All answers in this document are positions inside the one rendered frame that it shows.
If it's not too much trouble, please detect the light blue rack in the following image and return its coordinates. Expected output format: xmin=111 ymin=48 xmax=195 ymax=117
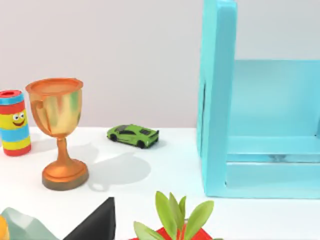
xmin=196 ymin=0 xmax=320 ymax=199

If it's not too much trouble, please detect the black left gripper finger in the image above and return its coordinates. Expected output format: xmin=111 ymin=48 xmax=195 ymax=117
xmin=62 ymin=196 xmax=117 ymax=240

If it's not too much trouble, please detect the green plant in red pot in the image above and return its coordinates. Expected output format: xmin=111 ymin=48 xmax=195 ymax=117
xmin=127 ymin=191 xmax=224 ymax=240

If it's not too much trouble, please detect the green toy car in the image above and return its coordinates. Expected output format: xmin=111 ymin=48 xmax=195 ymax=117
xmin=106 ymin=124 xmax=160 ymax=150

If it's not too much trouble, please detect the striped can with smiley face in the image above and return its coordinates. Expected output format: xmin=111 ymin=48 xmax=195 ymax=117
xmin=0 ymin=89 xmax=32 ymax=157

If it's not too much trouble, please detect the pale green faceted object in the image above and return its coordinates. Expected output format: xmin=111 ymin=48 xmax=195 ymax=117
xmin=0 ymin=206 xmax=60 ymax=240

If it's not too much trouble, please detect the golden trophy cup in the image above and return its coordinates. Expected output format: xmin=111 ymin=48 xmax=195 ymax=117
xmin=25 ymin=77 xmax=90 ymax=192

